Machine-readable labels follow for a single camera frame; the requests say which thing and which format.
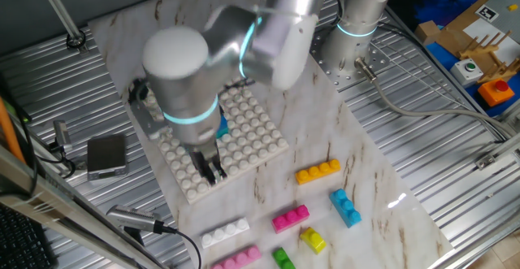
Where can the marble pattern board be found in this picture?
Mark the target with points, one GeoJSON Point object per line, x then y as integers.
{"type": "Point", "coordinates": [308, 139]}

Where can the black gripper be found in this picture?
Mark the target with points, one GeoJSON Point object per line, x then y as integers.
{"type": "Point", "coordinates": [205, 153]}

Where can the light blue three-stud block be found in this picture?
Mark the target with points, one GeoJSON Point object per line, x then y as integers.
{"type": "Point", "coordinates": [345, 210]}

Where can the aluminium frame beam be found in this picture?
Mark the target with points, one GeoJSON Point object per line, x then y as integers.
{"type": "Point", "coordinates": [61, 208]}

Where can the white paper sheet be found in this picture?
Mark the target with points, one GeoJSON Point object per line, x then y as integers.
{"type": "Point", "coordinates": [475, 29]}

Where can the yellow two-stud block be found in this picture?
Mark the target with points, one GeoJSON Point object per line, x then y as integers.
{"type": "Point", "coordinates": [313, 240]}

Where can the small aluminium corner bracket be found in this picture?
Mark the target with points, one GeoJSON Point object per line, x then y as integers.
{"type": "Point", "coordinates": [486, 162]}

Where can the small cardboard box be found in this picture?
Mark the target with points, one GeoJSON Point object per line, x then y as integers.
{"type": "Point", "coordinates": [426, 32]}

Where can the silver camera on stand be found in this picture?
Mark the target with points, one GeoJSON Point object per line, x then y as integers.
{"type": "Point", "coordinates": [134, 218]}

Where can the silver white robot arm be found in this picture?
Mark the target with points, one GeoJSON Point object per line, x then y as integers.
{"type": "Point", "coordinates": [183, 86]}

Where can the brown cardboard sheet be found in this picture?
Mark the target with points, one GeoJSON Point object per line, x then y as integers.
{"type": "Point", "coordinates": [453, 41]}

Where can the perforated robot base plate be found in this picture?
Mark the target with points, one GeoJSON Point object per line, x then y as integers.
{"type": "Point", "coordinates": [325, 68]}

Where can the tiny yellow brick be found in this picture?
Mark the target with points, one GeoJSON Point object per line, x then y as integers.
{"type": "Point", "coordinates": [513, 7]}

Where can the wooden peg rack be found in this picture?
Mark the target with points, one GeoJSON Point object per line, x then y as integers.
{"type": "Point", "coordinates": [479, 51]}

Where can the white box green button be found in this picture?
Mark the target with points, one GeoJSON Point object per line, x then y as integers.
{"type": "Point", "coordinates": [466, 73]}

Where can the small silver camera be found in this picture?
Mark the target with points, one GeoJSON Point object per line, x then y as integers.
{"type": "Point", "coordinates": [61, 135]}

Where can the orange box red button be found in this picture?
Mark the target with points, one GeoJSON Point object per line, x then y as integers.
{"type": "Point", "coordinates": [495, 94]}

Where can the pink four-stud block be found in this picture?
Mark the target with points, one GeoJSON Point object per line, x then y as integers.
{"type": "Point", "coordinates": [239, 259]}

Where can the white four-stud block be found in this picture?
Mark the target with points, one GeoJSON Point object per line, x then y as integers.
{"type": "Point", "coordinates": [225, 233]}

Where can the silver digital scale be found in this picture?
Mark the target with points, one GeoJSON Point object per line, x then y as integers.
{"type": "Point", "coordinates": [106, 155]}

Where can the white studded baseplate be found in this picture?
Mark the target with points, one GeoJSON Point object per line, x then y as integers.
{"type": "Point", "coordinates": [252, 135]}

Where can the blue four-stud block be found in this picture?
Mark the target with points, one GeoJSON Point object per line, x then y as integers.
{"type": "Point", "coordinates": [222, 122]}

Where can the grey studded board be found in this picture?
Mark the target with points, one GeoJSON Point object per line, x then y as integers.
{"type": "Point", "coordinates": [510, 23]}

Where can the orange pole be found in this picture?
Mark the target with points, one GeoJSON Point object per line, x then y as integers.
{"type": "Point", "coordinates": [9, 133]}

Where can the orange four-stud block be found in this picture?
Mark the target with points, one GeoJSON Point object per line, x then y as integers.
{"type": "Point", "coordinates": [317, 172]}

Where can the black white marker tag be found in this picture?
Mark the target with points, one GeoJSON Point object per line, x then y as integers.
{"type": "Point", "coordinates": [486, 13]}

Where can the magenta three-stud block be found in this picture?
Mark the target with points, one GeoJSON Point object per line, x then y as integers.
{"type": "Point", "coordinates": [290, 219]}

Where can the green two-stud block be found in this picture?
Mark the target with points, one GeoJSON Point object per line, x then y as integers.
{"type": "Point", "coordinates": [283, 260]}

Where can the black keyboard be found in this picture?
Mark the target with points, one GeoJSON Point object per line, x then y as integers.
{"type": "Point", "coordinates": [20, 240]}

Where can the aluminium tripod pole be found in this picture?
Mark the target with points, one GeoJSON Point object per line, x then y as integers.
{"type": "Point", "coordinates": [59, 11]}

